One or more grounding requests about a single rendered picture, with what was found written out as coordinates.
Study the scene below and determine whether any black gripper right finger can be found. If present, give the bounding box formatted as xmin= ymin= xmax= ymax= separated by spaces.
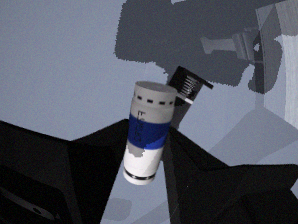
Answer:
xmin=162 ymin=125 xmax=298 ymax=224

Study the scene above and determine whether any white and blue battery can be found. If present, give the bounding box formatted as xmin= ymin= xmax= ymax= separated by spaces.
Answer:
xmin=124 ymin=81 xmax=178 ymax=185

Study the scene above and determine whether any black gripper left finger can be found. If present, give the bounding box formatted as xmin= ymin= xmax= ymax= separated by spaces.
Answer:
xmin=0 ymin=119 xmax=129 ymax=224

